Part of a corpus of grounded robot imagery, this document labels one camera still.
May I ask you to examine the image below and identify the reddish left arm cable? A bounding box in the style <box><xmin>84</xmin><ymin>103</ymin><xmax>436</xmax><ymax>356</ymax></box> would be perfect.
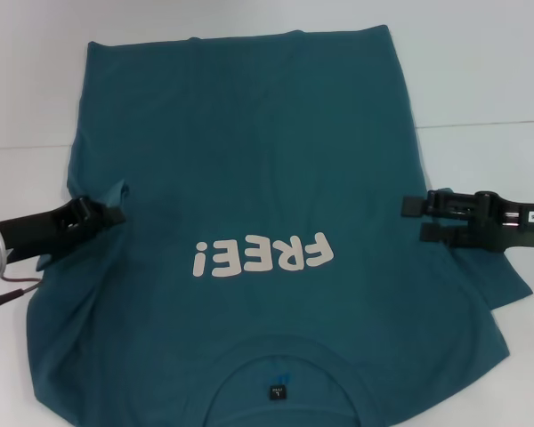
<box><xmin>1</xmin><ymin>274</ymin><xmax>42</xmax><ymax>286</ymax></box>

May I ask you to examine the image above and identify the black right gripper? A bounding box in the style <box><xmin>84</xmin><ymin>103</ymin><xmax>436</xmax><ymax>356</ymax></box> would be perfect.
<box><xmin>401</xmin><ymin>189</ymin><xmax>534</xmax><ymax>255</ymax></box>

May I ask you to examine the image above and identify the teal blue FREE t-shirt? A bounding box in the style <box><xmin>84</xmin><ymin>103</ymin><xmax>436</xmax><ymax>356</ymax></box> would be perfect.
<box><xmin>25</xmin><ymin>24</ymin><xmax>534</xmax><ymax>427</ymax></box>

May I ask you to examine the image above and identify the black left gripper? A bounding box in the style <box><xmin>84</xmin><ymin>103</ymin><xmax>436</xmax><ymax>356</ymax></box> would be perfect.
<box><xmin>0</xmin><ymin>197</ymin><xmax>127</xmax><ymax>264</ymax></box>

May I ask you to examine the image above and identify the silver cable plug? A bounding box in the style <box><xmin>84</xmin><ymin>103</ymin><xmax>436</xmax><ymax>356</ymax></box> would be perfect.
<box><xmin>0</xmin><ymin>287</ymin><xmax>28</xmax><ymax>318</ymax></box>

